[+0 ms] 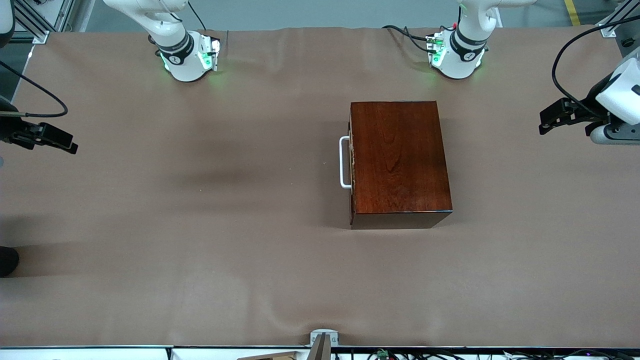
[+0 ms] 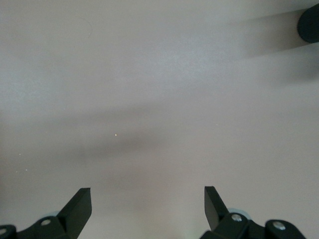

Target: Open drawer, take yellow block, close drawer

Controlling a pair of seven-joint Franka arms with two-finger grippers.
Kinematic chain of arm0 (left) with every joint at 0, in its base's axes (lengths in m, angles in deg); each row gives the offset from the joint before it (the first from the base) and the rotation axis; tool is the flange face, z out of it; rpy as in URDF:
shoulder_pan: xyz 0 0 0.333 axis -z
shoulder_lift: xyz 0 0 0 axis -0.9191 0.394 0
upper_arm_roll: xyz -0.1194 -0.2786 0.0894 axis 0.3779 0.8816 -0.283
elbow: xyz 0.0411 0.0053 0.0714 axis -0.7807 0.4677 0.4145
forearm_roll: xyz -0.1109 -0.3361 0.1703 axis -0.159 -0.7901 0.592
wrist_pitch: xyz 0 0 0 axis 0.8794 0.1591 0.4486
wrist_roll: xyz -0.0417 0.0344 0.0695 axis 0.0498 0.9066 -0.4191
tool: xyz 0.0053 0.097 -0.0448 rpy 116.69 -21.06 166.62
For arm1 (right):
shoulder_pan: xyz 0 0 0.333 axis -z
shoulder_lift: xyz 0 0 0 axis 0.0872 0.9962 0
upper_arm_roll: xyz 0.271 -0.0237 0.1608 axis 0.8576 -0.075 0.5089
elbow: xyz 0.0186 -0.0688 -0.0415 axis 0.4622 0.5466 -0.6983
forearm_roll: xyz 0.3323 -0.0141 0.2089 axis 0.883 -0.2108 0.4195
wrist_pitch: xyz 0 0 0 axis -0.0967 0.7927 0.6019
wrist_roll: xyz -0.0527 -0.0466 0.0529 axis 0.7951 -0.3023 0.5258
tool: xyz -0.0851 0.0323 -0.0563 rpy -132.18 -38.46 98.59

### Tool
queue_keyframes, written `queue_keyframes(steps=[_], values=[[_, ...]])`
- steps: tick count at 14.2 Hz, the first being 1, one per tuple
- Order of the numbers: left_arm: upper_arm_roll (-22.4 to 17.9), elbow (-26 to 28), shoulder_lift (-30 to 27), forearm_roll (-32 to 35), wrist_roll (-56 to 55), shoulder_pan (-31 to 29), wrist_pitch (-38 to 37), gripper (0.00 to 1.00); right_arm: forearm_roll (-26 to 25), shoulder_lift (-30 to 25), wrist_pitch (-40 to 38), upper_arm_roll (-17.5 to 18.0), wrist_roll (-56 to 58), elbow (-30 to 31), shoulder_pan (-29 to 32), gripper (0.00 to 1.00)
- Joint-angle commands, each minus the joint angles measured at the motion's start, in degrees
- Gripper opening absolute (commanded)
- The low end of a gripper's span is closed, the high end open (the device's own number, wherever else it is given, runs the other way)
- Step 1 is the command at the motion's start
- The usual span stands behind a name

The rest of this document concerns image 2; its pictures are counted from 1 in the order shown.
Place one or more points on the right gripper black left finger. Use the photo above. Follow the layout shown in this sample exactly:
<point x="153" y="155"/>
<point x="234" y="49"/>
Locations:
<point x="72" y="219"/>

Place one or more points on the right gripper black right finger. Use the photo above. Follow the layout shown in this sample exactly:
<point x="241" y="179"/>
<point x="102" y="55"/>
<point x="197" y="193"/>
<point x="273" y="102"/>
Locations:
<point x="216" y="211"/>

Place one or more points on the black round knob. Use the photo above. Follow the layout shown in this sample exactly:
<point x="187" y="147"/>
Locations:
<point x="310" y="25"/>

